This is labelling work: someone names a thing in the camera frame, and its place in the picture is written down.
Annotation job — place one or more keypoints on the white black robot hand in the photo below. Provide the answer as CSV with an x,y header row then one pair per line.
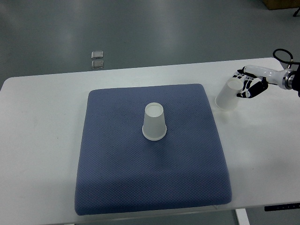
x,y
256,80

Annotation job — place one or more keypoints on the white paper cup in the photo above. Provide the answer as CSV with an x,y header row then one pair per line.
x,y
154,126
227,99

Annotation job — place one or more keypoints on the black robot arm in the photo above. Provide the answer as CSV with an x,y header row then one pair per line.
x,y
295,81

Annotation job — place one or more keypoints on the brown cardboard box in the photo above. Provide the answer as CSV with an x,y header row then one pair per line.
x,y
281,4

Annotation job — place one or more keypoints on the black tripod leg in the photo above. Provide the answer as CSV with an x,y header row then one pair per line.
x,y
296,12

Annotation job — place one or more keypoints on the white paper cup on cushion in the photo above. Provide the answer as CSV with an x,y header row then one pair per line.
x,y
154,126

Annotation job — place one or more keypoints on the blue fabric cushion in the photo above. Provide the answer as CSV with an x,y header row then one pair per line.
x,y
119,170

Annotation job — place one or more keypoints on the black table control panel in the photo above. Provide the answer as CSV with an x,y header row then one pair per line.
x,y
290,206

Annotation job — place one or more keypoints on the white table leg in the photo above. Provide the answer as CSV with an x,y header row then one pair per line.
x,y
242,217

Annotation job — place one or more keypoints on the upper metal floor plate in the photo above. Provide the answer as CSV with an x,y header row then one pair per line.
x,y
97,54

